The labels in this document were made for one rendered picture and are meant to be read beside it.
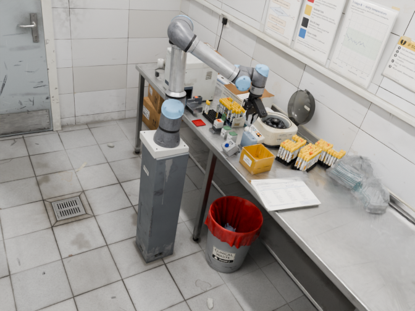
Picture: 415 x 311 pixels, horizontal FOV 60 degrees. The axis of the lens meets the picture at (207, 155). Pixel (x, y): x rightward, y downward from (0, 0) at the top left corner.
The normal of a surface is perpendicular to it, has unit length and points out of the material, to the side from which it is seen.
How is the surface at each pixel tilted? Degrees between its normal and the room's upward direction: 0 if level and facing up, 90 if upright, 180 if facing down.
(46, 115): 90
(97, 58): 90
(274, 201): 0
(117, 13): 90
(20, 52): 90
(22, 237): 0
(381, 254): 0
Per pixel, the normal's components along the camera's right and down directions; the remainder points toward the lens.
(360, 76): -0.84, 0.25
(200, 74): 0.51, 0.56
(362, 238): 0.16, -0.81
